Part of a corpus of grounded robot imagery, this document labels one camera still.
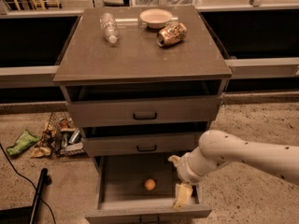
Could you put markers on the wire basket with trash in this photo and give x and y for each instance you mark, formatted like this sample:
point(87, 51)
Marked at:
point(65, 137)

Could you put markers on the grey bottom drawer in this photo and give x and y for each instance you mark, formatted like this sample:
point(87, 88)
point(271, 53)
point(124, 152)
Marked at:
point(123, 199)

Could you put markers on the white paper bowl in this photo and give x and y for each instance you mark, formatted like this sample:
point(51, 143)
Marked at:
point(155, 18)

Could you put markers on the orange fruit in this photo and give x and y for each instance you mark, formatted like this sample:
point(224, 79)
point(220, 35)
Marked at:
point(150, 184)

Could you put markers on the clear plastic water bottle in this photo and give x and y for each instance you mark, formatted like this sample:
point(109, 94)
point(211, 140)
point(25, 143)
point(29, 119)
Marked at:
point(110, 29)

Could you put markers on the grey middle drawer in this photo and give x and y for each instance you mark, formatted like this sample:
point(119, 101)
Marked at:
point(147, 138)

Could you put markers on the grey top drawer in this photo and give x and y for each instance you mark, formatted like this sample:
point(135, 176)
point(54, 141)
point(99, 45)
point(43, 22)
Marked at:
point(143, 103)

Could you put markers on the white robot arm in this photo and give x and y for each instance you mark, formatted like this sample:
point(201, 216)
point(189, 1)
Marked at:
point(217, 149)

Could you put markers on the crumpled yellow wrapper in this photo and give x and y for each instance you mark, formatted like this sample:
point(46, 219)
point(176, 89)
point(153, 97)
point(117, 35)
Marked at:
point(39, 152)

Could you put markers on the grey drawer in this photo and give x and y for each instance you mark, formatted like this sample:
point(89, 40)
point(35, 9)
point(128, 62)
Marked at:
point(143, 103)
point(147, 138)
point(123, 199)

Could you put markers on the crushed brown soda can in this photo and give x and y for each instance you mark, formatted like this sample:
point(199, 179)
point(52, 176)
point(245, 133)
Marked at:
point(171, 34)

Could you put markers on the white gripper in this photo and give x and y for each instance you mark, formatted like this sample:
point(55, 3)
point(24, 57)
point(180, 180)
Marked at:
point(184, 169)

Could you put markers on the green snack bag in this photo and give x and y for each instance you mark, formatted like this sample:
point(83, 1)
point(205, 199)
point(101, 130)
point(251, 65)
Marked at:
point(23, 142)

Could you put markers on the grey drawer cabinet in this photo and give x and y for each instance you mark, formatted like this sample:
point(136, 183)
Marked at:
point(136, 58)

